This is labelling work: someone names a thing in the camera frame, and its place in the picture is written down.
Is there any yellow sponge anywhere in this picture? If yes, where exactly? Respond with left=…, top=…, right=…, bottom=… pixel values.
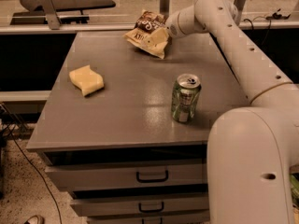
left=69, top=65, right=104, bottom=96

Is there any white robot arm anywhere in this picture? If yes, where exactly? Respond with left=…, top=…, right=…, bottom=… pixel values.
left=165, top=0, right=299, bottom=224

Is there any green soda can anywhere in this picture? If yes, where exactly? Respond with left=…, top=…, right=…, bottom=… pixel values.
left=171, top=74, right=202, bottom=123

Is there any middle drawer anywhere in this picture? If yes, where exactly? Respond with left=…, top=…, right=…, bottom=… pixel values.
left=70, top=192, right=208, bottom=217

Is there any grey drawer cabinet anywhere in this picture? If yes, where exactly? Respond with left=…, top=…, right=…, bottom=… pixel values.
left=25, top=28, right=250, bottom=224

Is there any black cable behind table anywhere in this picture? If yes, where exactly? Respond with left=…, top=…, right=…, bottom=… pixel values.
left=218, top=0, right=284, bottom=45

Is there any middle metal bracket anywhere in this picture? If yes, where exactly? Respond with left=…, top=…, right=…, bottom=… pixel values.
left=159, top=0, right=170, bottom=17

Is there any bottom drawer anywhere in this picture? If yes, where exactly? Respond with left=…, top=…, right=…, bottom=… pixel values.
left=87, top=210, right=210, bottom=224

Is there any left metal bracket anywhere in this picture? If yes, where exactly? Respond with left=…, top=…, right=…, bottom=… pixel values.
left=39, top=0, right=61, bottom=30

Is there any brown chip bag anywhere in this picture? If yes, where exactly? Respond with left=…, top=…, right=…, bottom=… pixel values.
left=123, top=9, right=168, bottom=59

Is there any shoe tip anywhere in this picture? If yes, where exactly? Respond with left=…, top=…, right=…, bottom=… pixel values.
left=23, top=215, right=44, bottom=224

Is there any black office chair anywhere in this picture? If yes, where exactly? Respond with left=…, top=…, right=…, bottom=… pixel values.
left=10, top=0, right=116, bottom=25

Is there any black floor cable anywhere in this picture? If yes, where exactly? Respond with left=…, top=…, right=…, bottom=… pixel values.
left=0, top=103, right=64, bottom=224

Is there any green snack bag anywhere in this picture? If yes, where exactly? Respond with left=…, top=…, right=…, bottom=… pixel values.
left=290, top=174, right=299, bottom=206

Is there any drawer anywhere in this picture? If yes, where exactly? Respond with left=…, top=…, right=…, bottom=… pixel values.
left=87, top=210, right=210, bottom=224
left=46, top=160, right=207, bottom=191
left=70, top=192, right=208, bottom=217

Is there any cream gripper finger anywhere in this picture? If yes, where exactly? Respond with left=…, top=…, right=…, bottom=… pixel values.
left=144, top=28, right=168, bottom=47

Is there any top drawer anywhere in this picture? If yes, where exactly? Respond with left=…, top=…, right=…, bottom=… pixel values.
left=46, top=160, right=207, bottom=191

